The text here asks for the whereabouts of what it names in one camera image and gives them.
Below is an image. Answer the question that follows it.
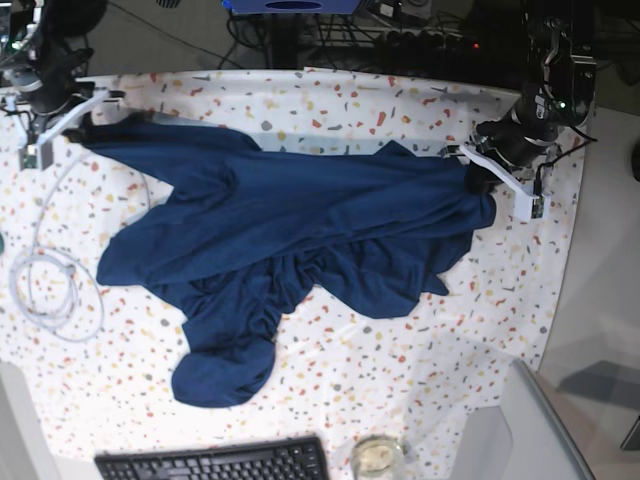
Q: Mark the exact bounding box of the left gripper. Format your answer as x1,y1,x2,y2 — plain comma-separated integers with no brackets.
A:
464,109,560,194

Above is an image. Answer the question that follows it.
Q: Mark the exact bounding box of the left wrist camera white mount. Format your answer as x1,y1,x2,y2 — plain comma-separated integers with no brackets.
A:
440,143,551,222

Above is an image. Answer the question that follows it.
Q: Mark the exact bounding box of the coiled white cable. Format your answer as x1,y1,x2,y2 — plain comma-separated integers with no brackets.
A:
9,149,154,345

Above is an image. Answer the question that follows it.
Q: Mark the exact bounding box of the blue box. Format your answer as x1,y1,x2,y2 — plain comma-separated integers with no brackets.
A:
222,0,370,15

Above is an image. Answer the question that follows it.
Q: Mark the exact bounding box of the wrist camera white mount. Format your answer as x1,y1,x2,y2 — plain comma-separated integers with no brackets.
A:
1,81,126,171
440,143,551,222

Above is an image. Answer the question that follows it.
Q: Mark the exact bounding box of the black power strip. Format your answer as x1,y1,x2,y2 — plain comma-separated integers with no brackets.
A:
374,29,481,51

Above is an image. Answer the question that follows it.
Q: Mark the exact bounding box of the black computer keyboard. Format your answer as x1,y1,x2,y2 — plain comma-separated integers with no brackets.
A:
94,436,330,480

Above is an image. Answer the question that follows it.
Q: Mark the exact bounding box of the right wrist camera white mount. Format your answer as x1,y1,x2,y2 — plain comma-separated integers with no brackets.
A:
1,81,126,171

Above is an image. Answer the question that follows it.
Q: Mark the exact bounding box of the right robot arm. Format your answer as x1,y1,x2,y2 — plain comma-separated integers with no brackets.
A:
1,0,108,117

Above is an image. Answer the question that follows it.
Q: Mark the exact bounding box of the navy blue t-shirt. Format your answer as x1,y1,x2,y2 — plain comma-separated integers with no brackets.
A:
78,113,497,408

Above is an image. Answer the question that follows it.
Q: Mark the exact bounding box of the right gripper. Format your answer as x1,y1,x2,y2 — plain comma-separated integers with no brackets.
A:
9,65,83,117

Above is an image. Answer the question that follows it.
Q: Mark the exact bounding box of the clear glass jar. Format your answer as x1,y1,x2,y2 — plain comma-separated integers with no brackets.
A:
351,435,407,480

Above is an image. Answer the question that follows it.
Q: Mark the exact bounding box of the grey laptop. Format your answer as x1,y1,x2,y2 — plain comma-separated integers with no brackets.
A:
501,360,595,480

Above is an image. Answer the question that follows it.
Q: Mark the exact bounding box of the terrazzo patterned tablecloth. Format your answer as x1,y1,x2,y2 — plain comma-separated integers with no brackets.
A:
1,68,585,479

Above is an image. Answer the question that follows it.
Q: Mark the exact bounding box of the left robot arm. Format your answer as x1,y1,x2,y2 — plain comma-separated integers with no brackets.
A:
471,1,596,194

